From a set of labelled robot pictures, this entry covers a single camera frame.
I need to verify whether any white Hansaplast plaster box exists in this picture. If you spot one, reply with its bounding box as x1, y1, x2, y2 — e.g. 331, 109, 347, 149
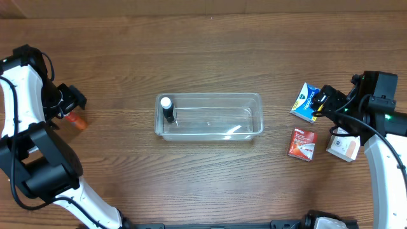
326, 135, 361, 162

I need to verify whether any clear plastic container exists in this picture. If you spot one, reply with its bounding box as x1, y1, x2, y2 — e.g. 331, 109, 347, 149
155, 93, 264, 141

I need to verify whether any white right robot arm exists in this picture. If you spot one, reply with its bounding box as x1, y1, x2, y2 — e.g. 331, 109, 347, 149
312, 85, 406, 228

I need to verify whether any red medicine box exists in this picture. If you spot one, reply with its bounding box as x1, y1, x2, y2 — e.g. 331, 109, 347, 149
287, 128, 317, 162

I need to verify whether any orange tube white cap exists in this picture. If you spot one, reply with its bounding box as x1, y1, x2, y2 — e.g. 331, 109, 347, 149
64, 111, 88, 130

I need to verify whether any black bottle white cap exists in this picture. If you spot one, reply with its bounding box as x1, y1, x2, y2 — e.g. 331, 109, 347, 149
160, 97, 176, 123

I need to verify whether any blue VapoDrops box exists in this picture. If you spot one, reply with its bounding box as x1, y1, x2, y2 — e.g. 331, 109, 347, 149
290, 83, 320, 123

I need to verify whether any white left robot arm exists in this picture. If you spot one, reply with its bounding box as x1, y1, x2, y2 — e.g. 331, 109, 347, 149
1, 45, 133, 228

